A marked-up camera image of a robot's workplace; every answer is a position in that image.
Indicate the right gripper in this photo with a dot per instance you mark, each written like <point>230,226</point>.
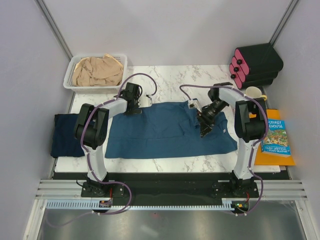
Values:
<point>205,122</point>

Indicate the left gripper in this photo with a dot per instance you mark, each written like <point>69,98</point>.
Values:
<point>134,111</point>

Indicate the blue t shirt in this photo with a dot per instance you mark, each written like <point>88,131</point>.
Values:
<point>166,130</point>

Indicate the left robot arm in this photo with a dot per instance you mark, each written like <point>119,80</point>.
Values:
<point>91,129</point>

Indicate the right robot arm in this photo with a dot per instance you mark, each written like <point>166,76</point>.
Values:
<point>251,126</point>

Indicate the white plastic basket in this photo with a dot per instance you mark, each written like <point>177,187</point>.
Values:
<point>92,90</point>

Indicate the yellow mug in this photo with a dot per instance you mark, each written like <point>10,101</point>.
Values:
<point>255,93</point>

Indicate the orange folder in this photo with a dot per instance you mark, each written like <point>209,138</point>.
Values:
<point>265,159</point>

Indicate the black pink drawer unit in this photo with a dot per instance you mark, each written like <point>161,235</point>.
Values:
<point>255,65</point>

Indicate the blue treehouse book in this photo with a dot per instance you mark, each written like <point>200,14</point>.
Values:
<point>276,142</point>

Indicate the folded navy t shirt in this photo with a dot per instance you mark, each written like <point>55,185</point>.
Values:
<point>64,143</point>

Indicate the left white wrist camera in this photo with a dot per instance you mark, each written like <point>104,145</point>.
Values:
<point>145,101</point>

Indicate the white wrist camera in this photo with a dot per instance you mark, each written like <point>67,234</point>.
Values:
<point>194,104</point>
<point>145,101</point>

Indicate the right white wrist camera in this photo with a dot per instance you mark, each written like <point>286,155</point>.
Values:
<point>194,104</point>

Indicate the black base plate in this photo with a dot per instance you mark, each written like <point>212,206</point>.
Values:
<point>167,188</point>

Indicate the white cable duct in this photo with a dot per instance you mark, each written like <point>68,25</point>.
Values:
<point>96,204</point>

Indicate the aluminium rail frame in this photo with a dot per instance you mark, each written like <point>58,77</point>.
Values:
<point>273,190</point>

